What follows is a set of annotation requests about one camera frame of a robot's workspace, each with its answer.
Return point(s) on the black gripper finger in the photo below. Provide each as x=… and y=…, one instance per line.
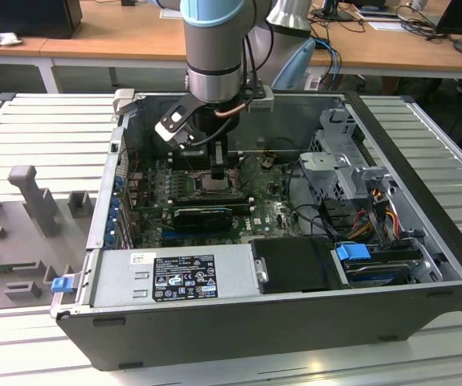
x=219, y=158

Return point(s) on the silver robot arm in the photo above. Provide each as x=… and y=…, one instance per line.
x=212, y=48

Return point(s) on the CPU socket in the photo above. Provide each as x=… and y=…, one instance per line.
x=197, y=190

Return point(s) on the blue expansion slot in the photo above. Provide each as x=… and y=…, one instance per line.
x=172, y=234

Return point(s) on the round coin cell battery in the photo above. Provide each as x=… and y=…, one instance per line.
x=266, y=162

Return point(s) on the green motherboard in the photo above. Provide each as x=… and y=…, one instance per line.
x=271, y=193

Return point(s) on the black graphics card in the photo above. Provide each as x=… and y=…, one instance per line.
x=202, y=220

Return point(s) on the grey plastic case latch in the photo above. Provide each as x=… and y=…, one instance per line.
x=123, y=100

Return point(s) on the pale blue teach pendant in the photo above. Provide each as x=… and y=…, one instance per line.
x=297, y=64

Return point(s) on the white socket box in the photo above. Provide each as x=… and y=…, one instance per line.
x=313, y=82

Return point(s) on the silver metal drive cage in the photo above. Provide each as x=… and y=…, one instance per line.
x=327, y=161

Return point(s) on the white paper sheet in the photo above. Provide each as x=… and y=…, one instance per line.
x=385, y=25
x=170, y=14

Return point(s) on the black plastic shroud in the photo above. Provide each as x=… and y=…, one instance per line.
x=295, y=265

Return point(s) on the silver power supply unit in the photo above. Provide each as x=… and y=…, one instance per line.
x=114, y=281

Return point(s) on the black monitor stand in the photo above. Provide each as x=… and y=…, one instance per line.
x=335, y=12

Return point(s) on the hard disk in blue carrier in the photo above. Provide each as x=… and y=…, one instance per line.
x=351, y=257

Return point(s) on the black open PC case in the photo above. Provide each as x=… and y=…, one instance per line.
x=254, y=333

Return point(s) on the blue release latch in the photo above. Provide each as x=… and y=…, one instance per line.
x=62, y=284

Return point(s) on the grey parts rack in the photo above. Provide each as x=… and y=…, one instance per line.
x=33, y=241

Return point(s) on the black computer tower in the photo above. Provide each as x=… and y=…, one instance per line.
x=25, y=16

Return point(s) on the black monitor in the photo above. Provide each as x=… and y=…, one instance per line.
x=461, y=14

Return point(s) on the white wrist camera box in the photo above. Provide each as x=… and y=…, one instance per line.
x=172, y=132

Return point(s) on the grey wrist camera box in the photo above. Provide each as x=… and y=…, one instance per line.
x=262, y=100

